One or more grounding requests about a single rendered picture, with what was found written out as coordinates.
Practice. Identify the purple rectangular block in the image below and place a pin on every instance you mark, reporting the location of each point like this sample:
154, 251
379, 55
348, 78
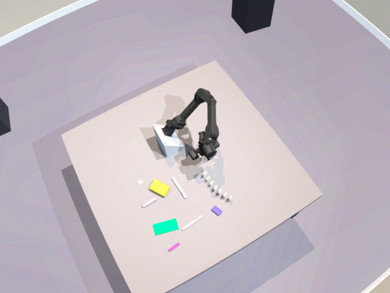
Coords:
216, 210

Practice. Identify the green flat block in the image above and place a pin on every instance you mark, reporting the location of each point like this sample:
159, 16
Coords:
166, 226

